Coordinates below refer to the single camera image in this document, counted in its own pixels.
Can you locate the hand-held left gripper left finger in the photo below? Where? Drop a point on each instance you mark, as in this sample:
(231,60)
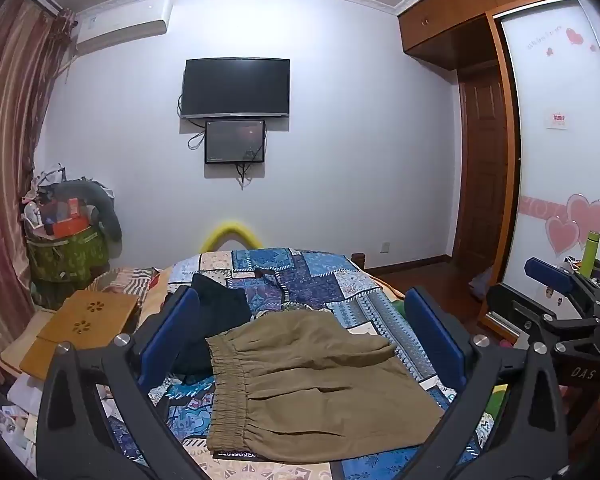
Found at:
(174,331)

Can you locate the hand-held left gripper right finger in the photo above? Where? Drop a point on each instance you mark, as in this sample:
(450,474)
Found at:
(436,331)

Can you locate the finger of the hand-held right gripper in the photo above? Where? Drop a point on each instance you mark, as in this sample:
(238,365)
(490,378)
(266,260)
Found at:
(547,272)
(520,310)

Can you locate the olive green pants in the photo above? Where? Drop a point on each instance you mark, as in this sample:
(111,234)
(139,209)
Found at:
(320,390)

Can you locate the black pants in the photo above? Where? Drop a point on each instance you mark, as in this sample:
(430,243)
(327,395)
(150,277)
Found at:
(215,310)

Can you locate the green bottle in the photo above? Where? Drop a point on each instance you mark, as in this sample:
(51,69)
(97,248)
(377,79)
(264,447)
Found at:
(589,255)

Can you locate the grey cloth bundle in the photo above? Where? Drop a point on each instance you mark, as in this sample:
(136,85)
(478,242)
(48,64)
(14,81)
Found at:
(482,285)

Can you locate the striped folded cloth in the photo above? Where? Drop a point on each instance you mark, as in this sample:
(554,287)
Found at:
(127,282)

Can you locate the wooden laptop tray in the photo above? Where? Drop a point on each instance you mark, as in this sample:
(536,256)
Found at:
(80,330)

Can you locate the white heart-sticker sliding door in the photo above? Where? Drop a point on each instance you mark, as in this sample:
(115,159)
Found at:
(555,170)

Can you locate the wooden bedpost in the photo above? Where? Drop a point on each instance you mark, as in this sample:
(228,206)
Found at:
(360,260)

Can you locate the yellow curved cushion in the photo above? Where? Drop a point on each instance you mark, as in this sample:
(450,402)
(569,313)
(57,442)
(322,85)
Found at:
(230,227)

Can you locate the blue patchwork bed sheet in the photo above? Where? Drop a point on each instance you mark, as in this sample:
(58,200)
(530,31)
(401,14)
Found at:
(320,280)

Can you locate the brown wooden door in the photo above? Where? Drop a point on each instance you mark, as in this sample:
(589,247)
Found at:
(485,160)

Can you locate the green patterned storage bag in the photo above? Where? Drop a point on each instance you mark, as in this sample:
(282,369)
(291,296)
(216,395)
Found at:
(65,262)

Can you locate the orange box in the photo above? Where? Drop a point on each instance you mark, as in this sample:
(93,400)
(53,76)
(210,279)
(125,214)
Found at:
(67,229)

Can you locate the white card sticker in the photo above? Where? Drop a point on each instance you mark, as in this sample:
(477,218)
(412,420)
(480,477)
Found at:
(557,121)

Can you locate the white crumpled papers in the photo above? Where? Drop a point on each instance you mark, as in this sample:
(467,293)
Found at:
(17,415)

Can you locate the striped red curtain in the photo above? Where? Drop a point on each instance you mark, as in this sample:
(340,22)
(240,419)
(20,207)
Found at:
(10,160)

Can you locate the white air conditioner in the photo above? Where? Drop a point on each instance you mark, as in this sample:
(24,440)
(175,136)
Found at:
(122,22)

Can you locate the small black wall monitor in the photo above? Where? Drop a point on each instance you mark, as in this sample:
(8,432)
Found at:
(234,141)

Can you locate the wall-mounted black television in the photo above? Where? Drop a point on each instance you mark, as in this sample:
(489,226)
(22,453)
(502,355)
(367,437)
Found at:
(235,87)

